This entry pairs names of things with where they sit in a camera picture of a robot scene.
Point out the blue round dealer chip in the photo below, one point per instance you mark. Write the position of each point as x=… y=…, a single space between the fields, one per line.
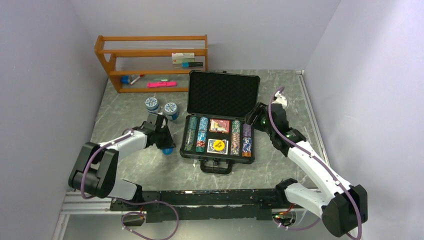
x=168 y=151

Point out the red white marker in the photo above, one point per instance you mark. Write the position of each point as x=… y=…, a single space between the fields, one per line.
x=136 y=79

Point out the blue white lidded jar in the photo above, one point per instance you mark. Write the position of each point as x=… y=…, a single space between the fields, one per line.
x=170 y=110
x=152 y=105

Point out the black poker set case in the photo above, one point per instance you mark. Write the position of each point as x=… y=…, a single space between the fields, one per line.
x=220 y=95

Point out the orange wooden shelf rack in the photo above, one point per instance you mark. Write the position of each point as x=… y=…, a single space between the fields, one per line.
x=148 y=56

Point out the red playing card deck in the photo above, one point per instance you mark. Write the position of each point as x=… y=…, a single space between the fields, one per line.
x=219 y=126

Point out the white red box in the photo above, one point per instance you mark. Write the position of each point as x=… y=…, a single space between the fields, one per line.
x=182 y=55

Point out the yellow blue poker chip stack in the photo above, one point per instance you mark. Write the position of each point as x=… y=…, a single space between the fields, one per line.
x=189 y=140

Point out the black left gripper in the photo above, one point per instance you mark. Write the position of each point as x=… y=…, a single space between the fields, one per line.
x=169 y=142

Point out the dark green white chip stack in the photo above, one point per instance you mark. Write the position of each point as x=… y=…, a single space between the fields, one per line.
x=235 y=127

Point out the blue playing card deck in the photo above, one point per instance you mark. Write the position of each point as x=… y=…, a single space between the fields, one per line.
x=210 y=147

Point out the teal marker pen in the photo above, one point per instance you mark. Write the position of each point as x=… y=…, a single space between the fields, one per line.
x=192 y=64

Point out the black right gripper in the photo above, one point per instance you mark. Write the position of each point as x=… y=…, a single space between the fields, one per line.
x=258 y=110

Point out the teal green poker chip stack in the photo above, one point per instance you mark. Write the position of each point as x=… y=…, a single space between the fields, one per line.
x=192 y=123

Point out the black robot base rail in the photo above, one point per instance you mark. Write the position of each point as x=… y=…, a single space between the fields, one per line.
x=261 y=204

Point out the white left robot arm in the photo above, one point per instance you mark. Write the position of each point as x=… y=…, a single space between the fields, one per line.
x=94 y=173

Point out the light blue poker chip stack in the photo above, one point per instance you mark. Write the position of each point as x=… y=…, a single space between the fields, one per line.
x=203 y=124

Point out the purple white chip stack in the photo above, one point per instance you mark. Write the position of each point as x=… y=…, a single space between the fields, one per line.
x=247 y=131

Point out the red white chip stack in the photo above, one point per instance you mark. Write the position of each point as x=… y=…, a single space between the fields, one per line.
x=200 y=144

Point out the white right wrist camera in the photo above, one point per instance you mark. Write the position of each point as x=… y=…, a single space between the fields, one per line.
x=280 y=99

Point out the blue capped small bottle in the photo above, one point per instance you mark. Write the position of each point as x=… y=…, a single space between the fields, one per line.
x=126 y=79

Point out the pink highlighter marker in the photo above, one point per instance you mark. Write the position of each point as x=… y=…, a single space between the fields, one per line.
x=162 y=84

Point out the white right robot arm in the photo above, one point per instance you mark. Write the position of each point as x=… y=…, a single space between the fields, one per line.
x=341 y=206

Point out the pink white chip stack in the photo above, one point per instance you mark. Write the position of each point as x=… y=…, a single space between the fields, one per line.
x=235 y=144

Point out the yellow dealer button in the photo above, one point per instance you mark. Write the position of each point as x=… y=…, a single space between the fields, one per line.
x=219 y=145

